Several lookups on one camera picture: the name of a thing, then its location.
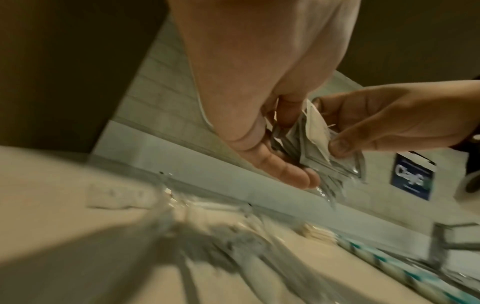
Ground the person's right hand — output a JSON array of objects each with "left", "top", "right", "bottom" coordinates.
[{"left": 311, "top": 78, "right": 480, "bottom": 158}]

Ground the person's left hand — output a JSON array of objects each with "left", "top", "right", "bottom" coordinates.
[{"left": 168, "top": 0, "right": 362, "bottom": 190}]

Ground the bundle of clear packets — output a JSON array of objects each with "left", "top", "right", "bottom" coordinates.
[{"left": 270, "top": 119, "right": 367, "bottom": 210}]

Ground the single white sachet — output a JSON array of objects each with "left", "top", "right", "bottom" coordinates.
[{"left": 303, "top": 99, "right": 340, "bottom": 167}]

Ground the white paper roll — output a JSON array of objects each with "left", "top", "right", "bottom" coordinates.
[{"left": 453, "top": 170, "right": 480, "bottom": 204}]

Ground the stack of beige pads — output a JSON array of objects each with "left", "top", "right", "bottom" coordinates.
[{"left": 300, "top": 222, "right": 338, "bottom": 245}]

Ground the row of teal white boxes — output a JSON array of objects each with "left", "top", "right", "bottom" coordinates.
[{"left": 335, "top": 234, "right": 480, "bottom": 304}]

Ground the pile of clear plastic bags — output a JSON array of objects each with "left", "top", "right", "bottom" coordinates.
[{"left": 150, "top": 172, "right": 338, "bottom": 304}]

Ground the blue wall sign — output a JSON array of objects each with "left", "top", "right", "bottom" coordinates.
[{"left": 390, "top": 151, "right": 438, "bottom": 201}]

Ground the grey metal frame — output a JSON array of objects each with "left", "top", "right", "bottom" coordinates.
[{"left": 427, "top": 221, "right": 480, "bottom": 269}]

